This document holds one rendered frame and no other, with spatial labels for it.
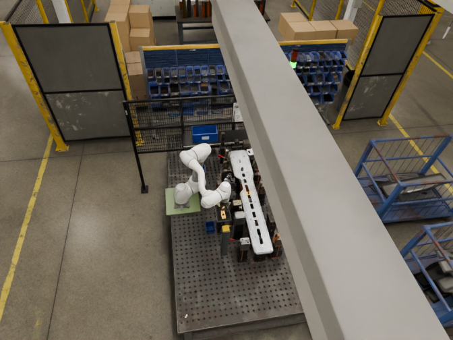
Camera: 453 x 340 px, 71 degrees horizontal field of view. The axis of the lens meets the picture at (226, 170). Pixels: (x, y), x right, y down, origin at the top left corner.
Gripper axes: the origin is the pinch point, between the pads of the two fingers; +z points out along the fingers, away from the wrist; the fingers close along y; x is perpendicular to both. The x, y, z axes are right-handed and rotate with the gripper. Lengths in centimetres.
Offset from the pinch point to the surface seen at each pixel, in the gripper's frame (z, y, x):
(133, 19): 28, -82, 508
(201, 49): -24, 20, 268
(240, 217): 9.0, 16.7, -2.3
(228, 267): 50, 1, -31
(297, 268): -204, -29, -149
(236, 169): 20, 31, 69
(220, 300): 50, -13, -61
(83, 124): 74, -165, 245
